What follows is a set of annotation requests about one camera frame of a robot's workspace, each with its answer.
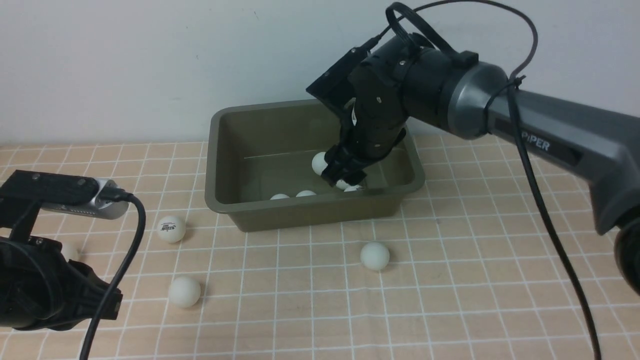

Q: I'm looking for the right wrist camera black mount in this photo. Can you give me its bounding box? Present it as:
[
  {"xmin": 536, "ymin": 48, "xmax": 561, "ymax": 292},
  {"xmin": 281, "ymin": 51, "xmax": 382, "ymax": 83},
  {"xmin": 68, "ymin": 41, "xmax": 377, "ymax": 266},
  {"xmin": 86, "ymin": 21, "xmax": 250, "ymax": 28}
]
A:
[{"xmin": 306, "ymin": 47, "xmax": 370, "ymax": 120}]

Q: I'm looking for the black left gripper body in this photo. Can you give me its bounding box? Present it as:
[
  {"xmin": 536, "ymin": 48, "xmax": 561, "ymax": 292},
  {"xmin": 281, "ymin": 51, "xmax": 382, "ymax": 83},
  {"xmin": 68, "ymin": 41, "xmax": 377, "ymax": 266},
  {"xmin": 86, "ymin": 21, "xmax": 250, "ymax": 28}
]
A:
[{"xmin": 0, "ymin": 236, "xmax": 109, "ymax": 332}]

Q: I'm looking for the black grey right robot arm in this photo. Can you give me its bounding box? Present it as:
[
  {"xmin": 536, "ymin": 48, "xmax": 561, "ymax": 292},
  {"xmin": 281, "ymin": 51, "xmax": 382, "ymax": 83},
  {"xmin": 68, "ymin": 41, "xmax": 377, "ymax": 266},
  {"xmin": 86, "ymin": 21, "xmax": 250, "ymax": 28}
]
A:
[{"xmin": 306, "ymin": 33, "xmax": 640, "ymax": 292}]

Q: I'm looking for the white ball with logo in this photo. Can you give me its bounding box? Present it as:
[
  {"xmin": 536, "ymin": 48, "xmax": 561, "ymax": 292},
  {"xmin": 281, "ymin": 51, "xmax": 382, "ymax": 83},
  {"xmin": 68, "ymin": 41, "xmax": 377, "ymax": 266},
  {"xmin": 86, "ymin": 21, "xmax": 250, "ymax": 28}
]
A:
[
  {"xmin": 311, "ymin": 152, "xmax": 328, "ymax": 176},
  {"xmin": 155, "ymin": 215, "xmax": 186, "ymax": 244},
  {"xmin": 295, "ymin": 190, "xmax": 317, "ymax": 198}
]

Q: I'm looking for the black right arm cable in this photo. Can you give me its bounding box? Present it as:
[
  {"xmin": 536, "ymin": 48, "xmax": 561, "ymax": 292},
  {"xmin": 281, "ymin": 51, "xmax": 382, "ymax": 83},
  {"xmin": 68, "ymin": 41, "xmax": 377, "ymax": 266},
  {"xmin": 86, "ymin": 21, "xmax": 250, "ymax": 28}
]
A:
[{"xmin": 385, "ymin": 0, "xmax": 603, "ymax": 360}]

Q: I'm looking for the white ball with logo centre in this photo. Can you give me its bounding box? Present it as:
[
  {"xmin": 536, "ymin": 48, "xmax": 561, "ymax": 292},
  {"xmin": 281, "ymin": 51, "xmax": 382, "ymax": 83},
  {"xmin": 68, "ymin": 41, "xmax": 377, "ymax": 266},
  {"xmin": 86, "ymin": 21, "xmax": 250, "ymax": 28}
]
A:
[{"xmin": 295, "ymin": 190, "xmax": 317, "ymax": 198}]

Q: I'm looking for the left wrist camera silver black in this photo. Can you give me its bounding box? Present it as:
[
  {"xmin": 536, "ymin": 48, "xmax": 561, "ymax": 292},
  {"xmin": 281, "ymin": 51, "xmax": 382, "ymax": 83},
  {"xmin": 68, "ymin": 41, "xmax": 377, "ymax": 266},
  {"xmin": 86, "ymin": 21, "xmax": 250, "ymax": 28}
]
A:
[{"xmin": 0, "ymin": 170, "xmax": 133, "ymax": 243}]

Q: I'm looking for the white ping-pong ball far left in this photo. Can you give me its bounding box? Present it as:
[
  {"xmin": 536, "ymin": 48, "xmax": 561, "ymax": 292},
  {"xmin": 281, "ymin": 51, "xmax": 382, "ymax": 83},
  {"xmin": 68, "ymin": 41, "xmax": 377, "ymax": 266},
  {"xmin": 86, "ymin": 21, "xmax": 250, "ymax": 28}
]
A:
[{"xmin": 61, "ymin": 243, "xmax": 80, "ymax": 262}]

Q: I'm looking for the olive green plastic bin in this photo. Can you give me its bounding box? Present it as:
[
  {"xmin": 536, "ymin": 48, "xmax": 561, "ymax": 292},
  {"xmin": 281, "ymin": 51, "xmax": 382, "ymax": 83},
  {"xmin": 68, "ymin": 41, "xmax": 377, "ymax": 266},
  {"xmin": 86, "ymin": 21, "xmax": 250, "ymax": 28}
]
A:
[{"xmin": 204, "ymin": 99, "xmax": 426, "ymax": 232}]

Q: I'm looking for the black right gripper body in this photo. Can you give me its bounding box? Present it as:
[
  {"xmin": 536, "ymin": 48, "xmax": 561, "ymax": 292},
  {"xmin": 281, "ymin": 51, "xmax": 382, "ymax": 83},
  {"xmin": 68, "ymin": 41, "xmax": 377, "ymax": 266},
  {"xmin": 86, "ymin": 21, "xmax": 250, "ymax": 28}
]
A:
[{"xmin": 321, "ymin": 63, "xmax": 409, "ymax": 186}]

